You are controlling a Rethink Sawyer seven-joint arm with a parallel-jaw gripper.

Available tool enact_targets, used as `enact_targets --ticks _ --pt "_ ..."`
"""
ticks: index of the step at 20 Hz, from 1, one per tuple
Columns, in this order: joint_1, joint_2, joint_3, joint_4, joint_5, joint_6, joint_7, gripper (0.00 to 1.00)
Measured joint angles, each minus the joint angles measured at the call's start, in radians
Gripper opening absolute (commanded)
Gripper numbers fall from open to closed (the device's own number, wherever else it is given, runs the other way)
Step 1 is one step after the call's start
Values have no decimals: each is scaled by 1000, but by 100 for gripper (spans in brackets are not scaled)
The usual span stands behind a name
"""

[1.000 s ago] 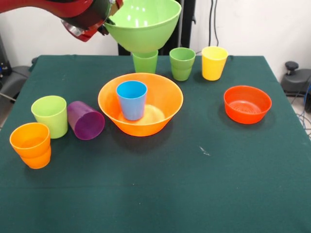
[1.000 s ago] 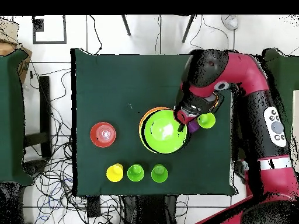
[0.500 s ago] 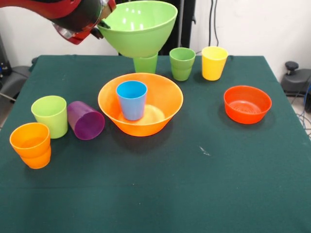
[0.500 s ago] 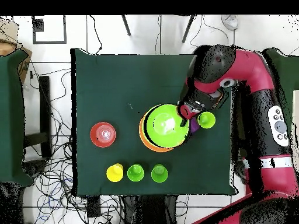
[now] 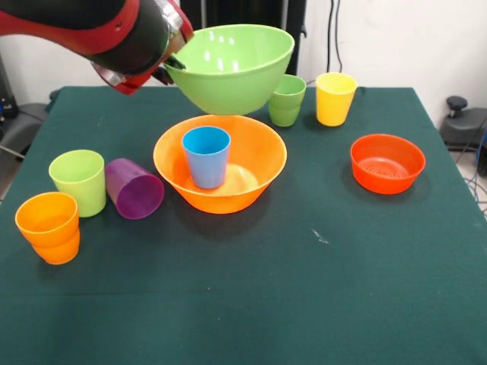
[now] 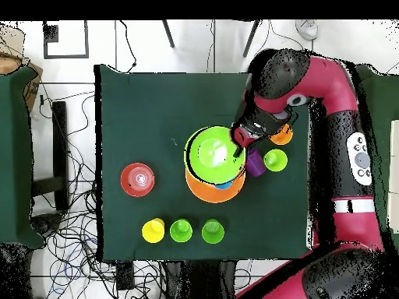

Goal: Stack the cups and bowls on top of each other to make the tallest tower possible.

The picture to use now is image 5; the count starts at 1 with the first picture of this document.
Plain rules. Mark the grey black device base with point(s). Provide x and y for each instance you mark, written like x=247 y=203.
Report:
x=464 y=129
x=23 y=121

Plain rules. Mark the yellow cup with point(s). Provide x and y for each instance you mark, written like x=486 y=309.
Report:
x=335 y=110

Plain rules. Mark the dark green tablecloth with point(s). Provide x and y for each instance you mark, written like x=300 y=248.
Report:
x=228 y=266

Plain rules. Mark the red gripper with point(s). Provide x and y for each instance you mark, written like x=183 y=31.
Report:
x=177 y=43

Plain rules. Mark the orange cup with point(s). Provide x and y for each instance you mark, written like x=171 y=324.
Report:
x=57 y=254
x=42 y=213

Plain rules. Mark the blue cup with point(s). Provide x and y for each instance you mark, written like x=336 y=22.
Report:
x=207 y=167

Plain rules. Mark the lime green cup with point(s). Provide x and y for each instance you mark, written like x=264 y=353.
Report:
x=83 y=194

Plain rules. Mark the purple cup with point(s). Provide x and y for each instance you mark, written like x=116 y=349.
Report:
x=137 y=197

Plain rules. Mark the black equipment box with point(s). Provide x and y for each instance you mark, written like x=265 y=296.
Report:
x=5 y=95

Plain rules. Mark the large orange bowl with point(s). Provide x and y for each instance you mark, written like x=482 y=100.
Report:
x=228 y=201

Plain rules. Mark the large green bowl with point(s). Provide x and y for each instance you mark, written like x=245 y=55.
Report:
x=228 y=91

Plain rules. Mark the red bowl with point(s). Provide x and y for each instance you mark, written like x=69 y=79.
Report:
x=388 y=182

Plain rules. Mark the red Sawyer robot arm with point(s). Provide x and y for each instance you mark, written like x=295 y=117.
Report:
x=95 y=26

